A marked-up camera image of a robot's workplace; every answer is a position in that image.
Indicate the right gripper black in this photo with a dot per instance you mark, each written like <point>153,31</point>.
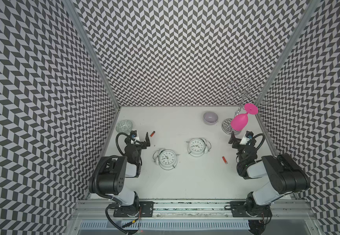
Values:
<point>232,138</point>

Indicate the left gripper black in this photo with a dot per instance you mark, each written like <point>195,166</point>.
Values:
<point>143,143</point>

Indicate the white alarm clock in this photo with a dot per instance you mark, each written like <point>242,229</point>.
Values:
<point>166,159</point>
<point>198,147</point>

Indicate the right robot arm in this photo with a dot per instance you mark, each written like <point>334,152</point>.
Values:
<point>284,174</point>

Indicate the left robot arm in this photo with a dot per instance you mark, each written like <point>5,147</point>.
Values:
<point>108,178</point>

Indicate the pink plastic wine glass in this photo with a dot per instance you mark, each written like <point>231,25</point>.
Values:
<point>240,121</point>

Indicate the green patterned glass dish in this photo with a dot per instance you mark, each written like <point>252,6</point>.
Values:
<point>124,126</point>

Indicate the lilac small bowl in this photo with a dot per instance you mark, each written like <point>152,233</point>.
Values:
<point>210,118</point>

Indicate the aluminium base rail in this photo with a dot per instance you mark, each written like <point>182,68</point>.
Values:
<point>199,209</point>

